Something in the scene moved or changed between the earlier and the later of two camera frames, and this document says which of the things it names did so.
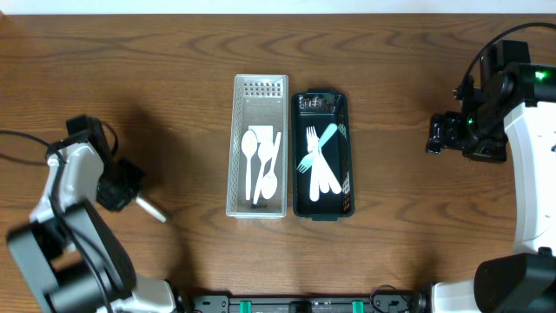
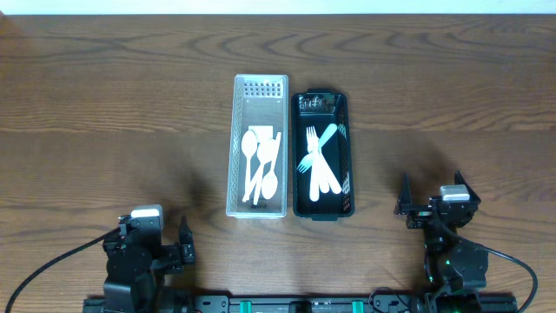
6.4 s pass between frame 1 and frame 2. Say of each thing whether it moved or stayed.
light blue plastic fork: stayed
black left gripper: moved
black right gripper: moved
